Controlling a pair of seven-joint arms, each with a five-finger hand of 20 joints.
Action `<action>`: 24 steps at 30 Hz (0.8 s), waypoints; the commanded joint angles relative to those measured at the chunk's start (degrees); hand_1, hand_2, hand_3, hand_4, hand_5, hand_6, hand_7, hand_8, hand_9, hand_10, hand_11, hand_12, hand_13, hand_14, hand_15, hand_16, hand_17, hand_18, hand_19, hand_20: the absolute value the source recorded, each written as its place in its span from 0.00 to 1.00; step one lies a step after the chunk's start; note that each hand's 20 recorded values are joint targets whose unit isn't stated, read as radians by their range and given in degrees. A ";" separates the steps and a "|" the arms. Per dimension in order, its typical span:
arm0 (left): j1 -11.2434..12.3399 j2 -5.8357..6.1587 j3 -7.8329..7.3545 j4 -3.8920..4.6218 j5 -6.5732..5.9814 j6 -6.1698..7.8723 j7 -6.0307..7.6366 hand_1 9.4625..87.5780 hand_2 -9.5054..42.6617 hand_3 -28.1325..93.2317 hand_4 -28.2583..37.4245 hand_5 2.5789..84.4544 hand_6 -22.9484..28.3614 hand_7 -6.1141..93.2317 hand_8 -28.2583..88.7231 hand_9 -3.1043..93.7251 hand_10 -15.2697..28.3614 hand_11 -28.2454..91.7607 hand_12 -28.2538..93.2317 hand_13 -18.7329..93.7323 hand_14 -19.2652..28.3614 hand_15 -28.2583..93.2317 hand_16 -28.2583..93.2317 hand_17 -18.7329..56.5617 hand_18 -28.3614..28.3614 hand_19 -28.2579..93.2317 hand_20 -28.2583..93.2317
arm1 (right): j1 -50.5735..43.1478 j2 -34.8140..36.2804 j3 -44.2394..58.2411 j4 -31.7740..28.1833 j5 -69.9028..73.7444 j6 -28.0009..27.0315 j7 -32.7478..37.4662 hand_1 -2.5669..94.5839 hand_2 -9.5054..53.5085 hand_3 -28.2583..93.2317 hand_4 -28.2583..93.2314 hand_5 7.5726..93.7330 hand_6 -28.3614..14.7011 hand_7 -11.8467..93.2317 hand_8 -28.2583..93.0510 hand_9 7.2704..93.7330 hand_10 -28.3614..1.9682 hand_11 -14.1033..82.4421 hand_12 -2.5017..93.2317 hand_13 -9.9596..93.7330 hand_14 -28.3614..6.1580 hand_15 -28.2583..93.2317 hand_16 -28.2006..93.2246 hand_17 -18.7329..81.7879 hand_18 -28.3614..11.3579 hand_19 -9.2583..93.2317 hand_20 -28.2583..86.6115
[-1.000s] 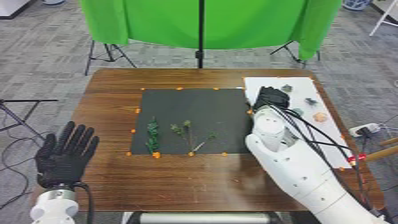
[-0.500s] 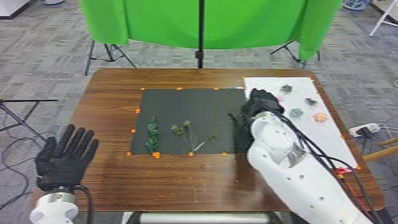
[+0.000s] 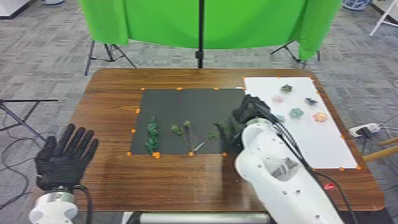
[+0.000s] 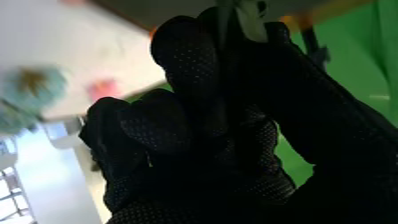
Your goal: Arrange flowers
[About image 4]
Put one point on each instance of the pink flower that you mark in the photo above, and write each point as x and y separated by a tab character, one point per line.
104	88

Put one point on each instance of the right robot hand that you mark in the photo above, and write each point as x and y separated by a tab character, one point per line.
237	150

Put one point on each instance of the white sheet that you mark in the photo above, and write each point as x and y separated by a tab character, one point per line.
90	43

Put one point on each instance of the small teal flower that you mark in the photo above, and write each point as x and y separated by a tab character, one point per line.
11	118

